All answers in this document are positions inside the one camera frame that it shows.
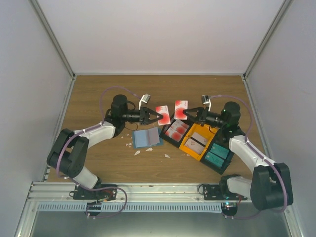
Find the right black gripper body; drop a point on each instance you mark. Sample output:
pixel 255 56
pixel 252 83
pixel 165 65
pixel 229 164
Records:
pixel 203 113

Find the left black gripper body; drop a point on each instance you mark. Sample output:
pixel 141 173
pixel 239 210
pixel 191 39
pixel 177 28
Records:
pixel 142 117

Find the red white credit card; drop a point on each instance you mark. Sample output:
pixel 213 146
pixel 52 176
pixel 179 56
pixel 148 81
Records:
pixel 180 106
pixel 163 110

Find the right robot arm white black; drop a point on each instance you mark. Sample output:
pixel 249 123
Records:
pixel 270 186

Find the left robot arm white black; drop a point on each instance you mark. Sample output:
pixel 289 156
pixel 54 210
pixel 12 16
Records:
pixel 68 153

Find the orange card tray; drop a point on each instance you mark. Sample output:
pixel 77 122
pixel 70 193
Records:
pixel 206 131

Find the red white cards in tray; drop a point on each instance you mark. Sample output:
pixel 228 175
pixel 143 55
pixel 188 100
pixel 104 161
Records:
pixel 177 130

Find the black card tray far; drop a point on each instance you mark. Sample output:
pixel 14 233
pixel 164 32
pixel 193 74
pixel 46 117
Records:
pixel 169 140

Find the black card tray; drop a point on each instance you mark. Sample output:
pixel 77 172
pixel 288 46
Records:
pixel 227 162
pixel 169 140

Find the pink white card in orange tray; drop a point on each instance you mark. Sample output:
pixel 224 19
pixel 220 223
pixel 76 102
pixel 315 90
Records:
pixel 196 143

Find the teal credit card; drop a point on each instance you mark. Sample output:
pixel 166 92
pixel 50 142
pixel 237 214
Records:
pixel 217 155

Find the black card tray near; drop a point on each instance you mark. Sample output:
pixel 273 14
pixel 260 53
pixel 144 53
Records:
pixel 227 162

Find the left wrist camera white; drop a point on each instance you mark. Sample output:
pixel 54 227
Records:
pixel 144 100

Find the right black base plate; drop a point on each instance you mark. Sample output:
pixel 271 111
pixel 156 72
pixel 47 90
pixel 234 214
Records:
pixel 213 192

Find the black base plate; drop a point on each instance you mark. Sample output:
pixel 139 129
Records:
pixel 213 192
pixel 107 194

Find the slotted grey cable duct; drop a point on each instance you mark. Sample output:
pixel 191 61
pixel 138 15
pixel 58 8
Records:
pixel 132 207

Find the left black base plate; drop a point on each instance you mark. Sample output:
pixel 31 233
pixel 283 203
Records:
pixel 107 194

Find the aluminium front rail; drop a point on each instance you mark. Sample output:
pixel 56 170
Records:
pixel 136 192

